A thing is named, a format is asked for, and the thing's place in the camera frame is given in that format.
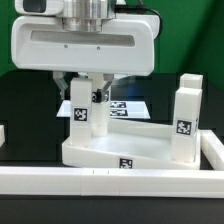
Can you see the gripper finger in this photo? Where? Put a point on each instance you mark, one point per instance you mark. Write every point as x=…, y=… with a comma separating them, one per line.
x=102, y=94
x=59, y=78

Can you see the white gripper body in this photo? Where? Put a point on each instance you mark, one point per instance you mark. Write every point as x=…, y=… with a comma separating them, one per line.
x=125, y=45

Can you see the white desk top panel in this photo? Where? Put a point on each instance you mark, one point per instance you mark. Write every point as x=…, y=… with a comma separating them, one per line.
x=129, y=145

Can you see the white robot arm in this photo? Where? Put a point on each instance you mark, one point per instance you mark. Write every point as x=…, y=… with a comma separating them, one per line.
x=89, y=15

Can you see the sheet with four tags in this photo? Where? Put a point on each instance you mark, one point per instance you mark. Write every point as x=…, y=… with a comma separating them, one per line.
x=118, y=109

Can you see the white U-shaped obstacle fence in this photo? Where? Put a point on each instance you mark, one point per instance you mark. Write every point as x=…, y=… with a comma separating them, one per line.
x=17, y=180

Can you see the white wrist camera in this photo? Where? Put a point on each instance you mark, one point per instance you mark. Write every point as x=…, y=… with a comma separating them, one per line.
x=39, y=7

